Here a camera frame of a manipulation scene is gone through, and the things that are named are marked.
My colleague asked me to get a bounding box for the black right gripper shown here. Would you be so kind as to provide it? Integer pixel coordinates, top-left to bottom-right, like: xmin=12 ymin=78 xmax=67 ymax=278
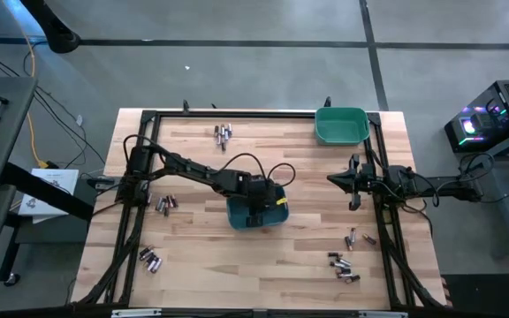
xmin=327 ymin=154 xmax=378 ymax=212

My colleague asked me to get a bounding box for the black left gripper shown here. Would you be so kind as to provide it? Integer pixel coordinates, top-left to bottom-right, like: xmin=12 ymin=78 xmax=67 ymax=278
xmin=245 ymin=174 xmax=287 ymax=229

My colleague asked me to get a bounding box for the dark teal plastic bin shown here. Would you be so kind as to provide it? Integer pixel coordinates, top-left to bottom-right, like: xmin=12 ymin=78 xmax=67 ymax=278
xmin=225 ymin=184 xmax=291 ymax=231

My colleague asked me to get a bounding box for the green plastic bin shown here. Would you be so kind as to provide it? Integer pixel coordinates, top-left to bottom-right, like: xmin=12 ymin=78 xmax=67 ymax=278
xmin=314 ymin=106 xmax=371 ymax=148

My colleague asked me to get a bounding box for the black yellow striped platform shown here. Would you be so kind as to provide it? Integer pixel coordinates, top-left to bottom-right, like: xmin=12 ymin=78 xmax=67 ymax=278
xmin=440 ymin=273 xmax=509 ymax=318

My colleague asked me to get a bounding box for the white paper booklet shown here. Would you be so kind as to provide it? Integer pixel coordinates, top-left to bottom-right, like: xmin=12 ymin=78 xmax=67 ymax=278
xmin=17 ymin=168 xmax=80 ymax=224

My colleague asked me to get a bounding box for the black crossbeam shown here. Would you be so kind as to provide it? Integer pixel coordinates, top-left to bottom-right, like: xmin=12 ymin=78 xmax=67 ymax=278
xmin=0 ymin=161 xmax=95 ymax=222

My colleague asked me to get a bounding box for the grey side table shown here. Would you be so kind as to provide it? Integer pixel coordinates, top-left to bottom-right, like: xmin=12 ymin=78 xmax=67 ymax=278
xmin=0 ymin=76 xmax=39 ymax=188

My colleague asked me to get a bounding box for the black stand base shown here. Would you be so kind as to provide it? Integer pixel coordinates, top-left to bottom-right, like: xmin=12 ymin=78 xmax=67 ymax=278
xmin=19 ymin=0 xmax=82 ymax=55

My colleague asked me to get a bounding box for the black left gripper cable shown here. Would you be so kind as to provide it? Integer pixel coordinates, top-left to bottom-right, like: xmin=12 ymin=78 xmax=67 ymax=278
xmin=217 ymin=152 xmax=298 ymax=189

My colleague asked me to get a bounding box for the black aluminium table frame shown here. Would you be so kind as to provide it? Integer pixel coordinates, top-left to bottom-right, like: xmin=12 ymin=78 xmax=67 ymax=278
xmin=71 ymin=108 xmax=448 ymax=310

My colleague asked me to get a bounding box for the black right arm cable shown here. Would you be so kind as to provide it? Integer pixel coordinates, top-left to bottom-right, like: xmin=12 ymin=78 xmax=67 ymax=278
xmin=459 ymin=151 xmax=497 ymax=208

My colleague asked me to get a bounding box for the silver metal bracket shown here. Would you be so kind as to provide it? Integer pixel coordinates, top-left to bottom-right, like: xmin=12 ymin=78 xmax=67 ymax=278
xmin=110 ymin=308 xmax=163 ymax=318
xmin=357 ymin=310 xmax=409 ymax=318

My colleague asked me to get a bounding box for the yellow cable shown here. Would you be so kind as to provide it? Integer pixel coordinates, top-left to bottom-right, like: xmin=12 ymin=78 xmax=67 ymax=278
xmin=1 ymin=0 xmax=51 ymax=170

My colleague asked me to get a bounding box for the black floor cable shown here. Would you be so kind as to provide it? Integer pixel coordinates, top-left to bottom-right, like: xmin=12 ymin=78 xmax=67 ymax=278
xmin=0 ymin=42 xmax=108 ymax=171

